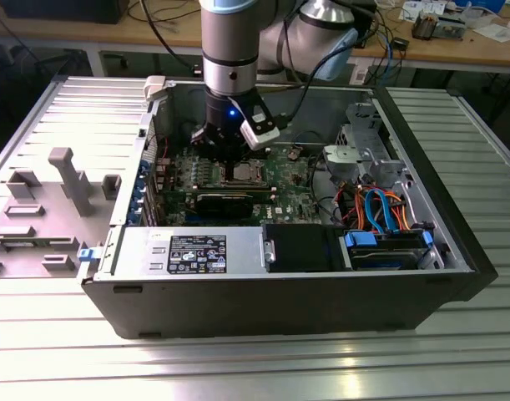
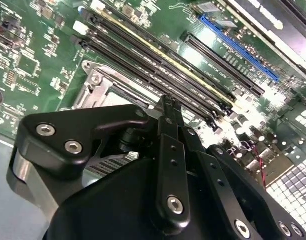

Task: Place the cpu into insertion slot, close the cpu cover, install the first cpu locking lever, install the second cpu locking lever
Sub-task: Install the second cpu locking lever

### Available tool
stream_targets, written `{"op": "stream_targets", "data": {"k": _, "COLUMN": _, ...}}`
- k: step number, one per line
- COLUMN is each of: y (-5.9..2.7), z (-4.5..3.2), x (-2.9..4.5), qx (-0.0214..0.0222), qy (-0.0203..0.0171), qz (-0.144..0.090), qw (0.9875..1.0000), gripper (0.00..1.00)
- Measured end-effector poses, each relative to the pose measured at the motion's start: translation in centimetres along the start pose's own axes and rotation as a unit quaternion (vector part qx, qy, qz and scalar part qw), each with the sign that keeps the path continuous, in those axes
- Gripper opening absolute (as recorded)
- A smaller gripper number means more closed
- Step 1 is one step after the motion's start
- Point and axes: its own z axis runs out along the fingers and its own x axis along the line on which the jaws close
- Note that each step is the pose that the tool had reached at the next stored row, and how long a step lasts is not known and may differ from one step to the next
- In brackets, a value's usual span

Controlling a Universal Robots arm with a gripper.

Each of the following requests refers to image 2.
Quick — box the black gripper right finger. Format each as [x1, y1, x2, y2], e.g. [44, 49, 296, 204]
[169, 98, 306, 240]

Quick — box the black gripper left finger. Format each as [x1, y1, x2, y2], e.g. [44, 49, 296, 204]
[6, 96, 191, 235]

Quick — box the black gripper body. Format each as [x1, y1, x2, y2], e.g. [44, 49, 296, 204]
[49, 158, 228, 240]

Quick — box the metal socket cover frame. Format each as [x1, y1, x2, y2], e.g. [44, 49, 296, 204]
[79, 67, 158, 111]

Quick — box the silver-topped CPU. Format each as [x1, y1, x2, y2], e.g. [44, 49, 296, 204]
[105, 83, 153, 108]

